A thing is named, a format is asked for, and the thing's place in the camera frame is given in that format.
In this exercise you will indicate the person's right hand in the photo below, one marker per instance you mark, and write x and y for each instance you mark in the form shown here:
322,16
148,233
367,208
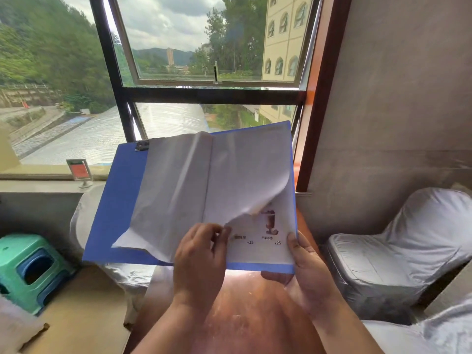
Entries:
311,280

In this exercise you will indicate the person's left hand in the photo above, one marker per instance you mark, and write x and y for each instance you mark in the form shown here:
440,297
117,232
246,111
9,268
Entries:
197,269

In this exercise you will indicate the person's left thumb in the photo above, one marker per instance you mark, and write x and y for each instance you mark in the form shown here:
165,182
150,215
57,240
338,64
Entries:
224,239

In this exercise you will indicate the person's right thumb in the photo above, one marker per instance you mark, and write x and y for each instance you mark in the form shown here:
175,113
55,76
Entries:
297,246

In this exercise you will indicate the printed white menu sheet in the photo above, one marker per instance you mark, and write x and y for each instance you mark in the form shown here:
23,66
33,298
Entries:
258,250

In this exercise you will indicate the white paper sheets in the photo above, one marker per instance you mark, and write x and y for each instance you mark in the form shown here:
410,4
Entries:
177,195

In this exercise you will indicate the blue clipboard folder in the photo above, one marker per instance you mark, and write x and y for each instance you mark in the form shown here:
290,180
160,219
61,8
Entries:
121,202

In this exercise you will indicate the person's right forearm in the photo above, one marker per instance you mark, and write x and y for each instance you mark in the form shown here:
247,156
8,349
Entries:
346,331

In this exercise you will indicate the person's left forearm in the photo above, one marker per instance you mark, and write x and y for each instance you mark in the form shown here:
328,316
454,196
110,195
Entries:
162,328

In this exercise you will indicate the white covered chair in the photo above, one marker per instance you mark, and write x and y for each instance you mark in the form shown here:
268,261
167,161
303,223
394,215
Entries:
83,217
405,254
424,335

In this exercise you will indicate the metal folder clip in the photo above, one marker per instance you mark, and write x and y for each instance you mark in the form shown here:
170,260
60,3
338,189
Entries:
142,145

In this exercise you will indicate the red-brown wooden window trim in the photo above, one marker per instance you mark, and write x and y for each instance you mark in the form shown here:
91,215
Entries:
320,106

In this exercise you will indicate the small sign holder red card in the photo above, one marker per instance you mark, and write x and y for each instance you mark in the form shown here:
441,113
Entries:
79,170

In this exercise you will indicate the yellow building outside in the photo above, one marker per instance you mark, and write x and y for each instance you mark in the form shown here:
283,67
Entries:
285,40

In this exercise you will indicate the green plastic stool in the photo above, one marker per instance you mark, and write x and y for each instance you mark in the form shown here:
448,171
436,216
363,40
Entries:
14,276

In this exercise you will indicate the beige cardboard piece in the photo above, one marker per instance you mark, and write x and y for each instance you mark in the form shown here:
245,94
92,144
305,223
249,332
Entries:
16,328

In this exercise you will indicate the black window frame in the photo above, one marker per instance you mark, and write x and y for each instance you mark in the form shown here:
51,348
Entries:
206,95

